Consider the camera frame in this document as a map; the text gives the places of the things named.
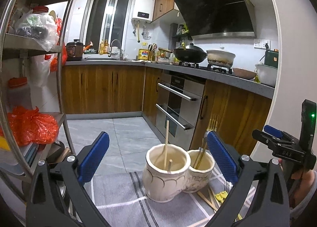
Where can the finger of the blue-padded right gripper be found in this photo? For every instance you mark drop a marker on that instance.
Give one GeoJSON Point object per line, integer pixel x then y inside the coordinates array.
{"type": "Point", "coordinates": [273, 131]}

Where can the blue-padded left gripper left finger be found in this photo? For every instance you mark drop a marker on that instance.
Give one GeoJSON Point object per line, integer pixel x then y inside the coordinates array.
{"type": "Point", "coordinates": [45, 204]}

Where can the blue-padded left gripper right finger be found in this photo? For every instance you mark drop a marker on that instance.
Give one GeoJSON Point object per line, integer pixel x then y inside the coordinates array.
{"type": "Point", "coordinates": [269, 206]}

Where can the yellow plastic spoon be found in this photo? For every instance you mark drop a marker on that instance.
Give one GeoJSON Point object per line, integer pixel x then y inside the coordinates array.
{"type": "Point", "coordinates": [221, 196]}

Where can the wooden chopstick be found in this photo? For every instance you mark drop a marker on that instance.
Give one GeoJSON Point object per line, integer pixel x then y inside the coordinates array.
{"type": "Point", "coordinates": [213, 200]}
{"type": "Point", "coordinates": [200, 194]}
{"type": "Point", "coordinates": [170, 165]}

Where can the silver fork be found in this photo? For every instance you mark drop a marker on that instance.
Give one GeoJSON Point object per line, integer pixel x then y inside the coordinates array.
{"type": "Point", "coordinates": [228, 186]}

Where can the kitchen faucet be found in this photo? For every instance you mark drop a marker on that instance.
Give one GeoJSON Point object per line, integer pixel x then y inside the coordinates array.
{"type": "Point", "coordinates": [115, 51]}

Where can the person's right hand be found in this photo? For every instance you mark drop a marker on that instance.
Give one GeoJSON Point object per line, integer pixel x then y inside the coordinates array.
{"type": "Point", "coordinates": [304, 189]}

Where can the wooden base cabinets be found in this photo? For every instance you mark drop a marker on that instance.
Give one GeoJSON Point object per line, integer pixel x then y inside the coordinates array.
{"type": "Point", "coordinates": [103, 91]}

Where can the white bowl on counter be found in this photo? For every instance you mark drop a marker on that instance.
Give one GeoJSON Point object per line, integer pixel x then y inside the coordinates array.
{"type": "Point", "coordinates": [267, 75]}

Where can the grey plaid table cloth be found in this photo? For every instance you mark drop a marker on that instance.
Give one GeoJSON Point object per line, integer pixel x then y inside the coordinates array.
{"type": "Point", "coordinates": [122, 201]}

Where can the gold fork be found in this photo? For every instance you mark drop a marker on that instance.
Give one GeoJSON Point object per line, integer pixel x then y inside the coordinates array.
{"type": "Point", "coordinates": [212, 125]}

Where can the brown bowl on counter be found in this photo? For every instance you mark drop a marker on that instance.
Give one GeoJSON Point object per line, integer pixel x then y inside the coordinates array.
{"type": "Point", "coordinates": [244, 74]}

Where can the green kettle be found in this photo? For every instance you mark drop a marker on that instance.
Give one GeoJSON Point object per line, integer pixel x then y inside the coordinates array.
{"type": "Point", "coordinates": [271, 58]}

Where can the white casserole pot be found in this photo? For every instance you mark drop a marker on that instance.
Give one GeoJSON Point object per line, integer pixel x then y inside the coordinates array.
{"type": "Point", "coordinates": [220, 58]}

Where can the built-in steel oven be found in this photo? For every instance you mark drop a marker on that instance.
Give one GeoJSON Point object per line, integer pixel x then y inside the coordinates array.
{"type": "Point", "coordinates": [179, 101]}

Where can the cream ceramic double utensil holder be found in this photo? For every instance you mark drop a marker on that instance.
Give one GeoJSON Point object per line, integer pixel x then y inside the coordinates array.
{"type": "Point", "coordinates": [161, 185]}

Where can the wooden chopstick in holder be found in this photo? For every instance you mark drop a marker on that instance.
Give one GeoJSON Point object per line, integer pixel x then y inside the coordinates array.
{"type": "Point", "coordinates": [170, 165]}

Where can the wooden spoon in holder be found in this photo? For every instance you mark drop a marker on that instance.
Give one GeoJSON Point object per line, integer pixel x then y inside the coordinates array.
{"type": "Point", "coordinates": [166, 145]}

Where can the black wok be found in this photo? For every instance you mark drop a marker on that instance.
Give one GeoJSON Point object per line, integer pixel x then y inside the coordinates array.
{"type": "Point", "coordinates": [190, 53]}

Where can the black range hood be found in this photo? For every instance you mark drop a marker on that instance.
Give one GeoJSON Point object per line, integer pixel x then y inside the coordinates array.
{"type": "Point", "coordinates": [218, 18]}

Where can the brown rice cooker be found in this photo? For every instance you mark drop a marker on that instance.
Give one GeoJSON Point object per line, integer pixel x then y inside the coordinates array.
{"type": "Point", "coordinates": [74, 50]}

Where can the yellow oil bottle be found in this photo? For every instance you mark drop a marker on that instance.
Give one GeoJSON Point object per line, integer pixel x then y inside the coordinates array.
{"type": "Point", "coordinates": [143, 54]}

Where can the clear plastic bag on shelf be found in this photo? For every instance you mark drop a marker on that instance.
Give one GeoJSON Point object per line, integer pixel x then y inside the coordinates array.
{"type": "Point", "coordinates": [39, 26]}

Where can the white water heater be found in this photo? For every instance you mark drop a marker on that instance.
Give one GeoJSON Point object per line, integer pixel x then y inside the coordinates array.
{"type": "Point", "coordinates": [143, 10]}

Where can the metal storage rack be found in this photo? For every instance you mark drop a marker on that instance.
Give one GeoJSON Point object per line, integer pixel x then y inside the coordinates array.
{"type": "Point", "coordinates": [25, 48]}

